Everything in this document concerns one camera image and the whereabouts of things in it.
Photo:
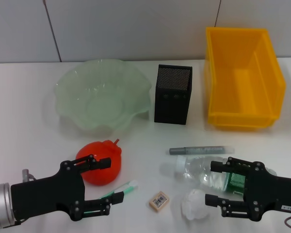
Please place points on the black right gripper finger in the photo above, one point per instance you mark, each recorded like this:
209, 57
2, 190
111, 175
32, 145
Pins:
213, 199
219, 167

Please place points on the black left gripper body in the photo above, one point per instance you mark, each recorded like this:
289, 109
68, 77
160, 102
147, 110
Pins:
46, 194

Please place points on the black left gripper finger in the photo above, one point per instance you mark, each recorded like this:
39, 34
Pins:
117, 197
104, 163

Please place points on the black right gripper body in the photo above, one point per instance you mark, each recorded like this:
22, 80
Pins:
274, 191

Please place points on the red-orange toy fruit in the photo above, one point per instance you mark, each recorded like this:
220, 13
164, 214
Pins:
101, 176

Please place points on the mint green utility knife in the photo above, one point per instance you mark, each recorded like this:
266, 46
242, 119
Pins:
126, 186

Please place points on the white paper ball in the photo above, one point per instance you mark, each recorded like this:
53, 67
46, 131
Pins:
191, 205

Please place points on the clear water bottle green label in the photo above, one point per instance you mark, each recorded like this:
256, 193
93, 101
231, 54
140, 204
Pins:
196, 171

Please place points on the grey marker pen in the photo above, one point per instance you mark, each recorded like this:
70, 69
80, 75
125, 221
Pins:
198, 150

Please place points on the beige eraser with barcode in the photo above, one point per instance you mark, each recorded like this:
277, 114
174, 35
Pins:
159, 201

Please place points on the frosted green glass fruit bowl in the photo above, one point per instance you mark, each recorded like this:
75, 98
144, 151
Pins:
99, 102

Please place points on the black mesh pen holder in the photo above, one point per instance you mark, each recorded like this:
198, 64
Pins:
171, 106

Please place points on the yellow plastic bin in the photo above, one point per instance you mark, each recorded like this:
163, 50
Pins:
247, 102

